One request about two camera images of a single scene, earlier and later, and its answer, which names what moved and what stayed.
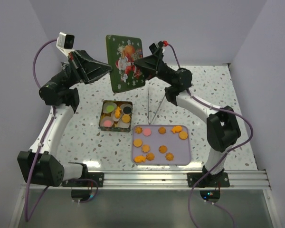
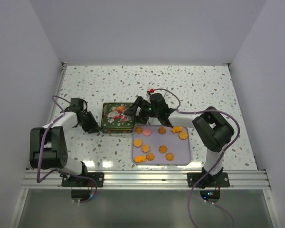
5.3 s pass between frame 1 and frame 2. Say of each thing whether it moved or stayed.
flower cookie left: stayed
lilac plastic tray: stayed
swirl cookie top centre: stayed
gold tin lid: moved
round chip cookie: stayed
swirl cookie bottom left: stayed
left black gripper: moved
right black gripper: moved
